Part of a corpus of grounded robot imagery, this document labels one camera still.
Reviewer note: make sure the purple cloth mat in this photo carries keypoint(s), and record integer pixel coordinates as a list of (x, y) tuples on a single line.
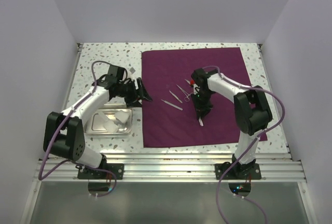
[(167, 127)]

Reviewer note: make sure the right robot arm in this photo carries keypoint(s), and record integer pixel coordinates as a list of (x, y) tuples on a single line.
[(251, 109)]

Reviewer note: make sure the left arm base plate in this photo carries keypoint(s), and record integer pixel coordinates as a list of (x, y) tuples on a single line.
[(108, 171)]

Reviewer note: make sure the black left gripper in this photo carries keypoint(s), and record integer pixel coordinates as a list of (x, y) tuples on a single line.
[(137, 94)]

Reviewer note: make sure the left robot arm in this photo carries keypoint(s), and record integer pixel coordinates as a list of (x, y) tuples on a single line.
[(64, 132)]

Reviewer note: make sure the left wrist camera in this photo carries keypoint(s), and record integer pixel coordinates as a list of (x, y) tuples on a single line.
[(119, 72)]

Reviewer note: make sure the white sterile packet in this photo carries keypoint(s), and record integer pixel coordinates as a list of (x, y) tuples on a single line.
[(200, 122)]

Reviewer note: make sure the steel forceps ring handles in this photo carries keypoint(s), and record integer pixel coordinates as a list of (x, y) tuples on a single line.
[(187, 95)]

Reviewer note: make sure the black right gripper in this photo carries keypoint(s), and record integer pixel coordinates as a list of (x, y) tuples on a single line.
[(202, 110)]

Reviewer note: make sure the stainless steel tray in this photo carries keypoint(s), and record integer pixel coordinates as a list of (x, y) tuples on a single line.
[(94, 125)]

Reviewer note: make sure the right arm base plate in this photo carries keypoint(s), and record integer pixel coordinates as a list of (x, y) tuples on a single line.
[(238, 172)]

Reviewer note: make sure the steel tweezers long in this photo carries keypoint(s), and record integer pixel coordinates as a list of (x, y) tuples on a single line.
[(172, 105)]

